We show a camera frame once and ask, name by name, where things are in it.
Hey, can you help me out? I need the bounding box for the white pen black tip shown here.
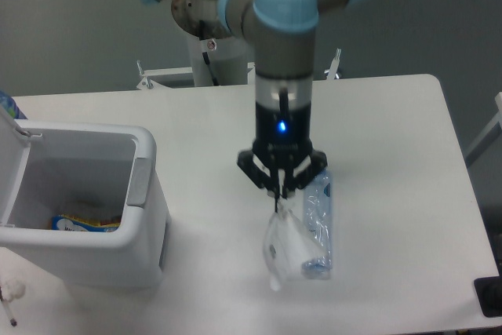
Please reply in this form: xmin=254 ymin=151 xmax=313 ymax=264
xmin=1 ymin=286 xmax=17 ymax=327

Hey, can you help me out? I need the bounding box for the blue patterned object left edge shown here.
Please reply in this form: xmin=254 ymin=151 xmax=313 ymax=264
xmin=0 ymin=90 xmax=27 ymax=119

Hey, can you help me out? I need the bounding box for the clear blue plastic bottle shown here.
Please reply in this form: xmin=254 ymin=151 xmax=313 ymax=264
xmin=303 ymin=170 xmax=333 ymax=280

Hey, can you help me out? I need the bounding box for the black device at table corner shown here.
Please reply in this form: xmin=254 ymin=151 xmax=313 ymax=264
xmin=474 ymin=276 xmax=501 ymax=318

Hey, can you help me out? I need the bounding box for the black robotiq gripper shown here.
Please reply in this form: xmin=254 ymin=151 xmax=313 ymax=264
xmin=237 ymin=103 xmax=328 ymax=213

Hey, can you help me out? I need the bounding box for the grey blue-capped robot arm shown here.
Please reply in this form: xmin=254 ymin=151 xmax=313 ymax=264
xmin=141 ymin=0 xmax=361 ymax=199

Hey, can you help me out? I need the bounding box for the white crumpled paper ball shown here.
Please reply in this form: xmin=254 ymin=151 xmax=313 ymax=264
xmin=2 ymin=279 xmax=26 ymax=302

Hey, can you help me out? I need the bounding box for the blue yellow snack wrapper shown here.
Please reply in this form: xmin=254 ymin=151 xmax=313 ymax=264
xmin=49 ymin=214 xmax=120 ymax=233

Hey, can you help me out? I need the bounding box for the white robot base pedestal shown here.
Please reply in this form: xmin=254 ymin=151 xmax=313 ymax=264
xmin=135 ymin=0 xmax=343 ymax=92

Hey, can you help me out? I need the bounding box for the white frame right edge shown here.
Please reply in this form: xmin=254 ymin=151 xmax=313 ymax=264
xmin=464 ymin=93 xmax=501 ymax=168

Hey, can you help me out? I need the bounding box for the black cable on pedestal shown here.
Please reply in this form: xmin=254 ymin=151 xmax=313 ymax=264
xmin=198 ymin=20 xmax=220 ymax=87

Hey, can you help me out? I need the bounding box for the white plastic trash can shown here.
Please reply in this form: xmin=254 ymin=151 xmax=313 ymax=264
xmin=1 ymin=112 xmax=170 ymax=288

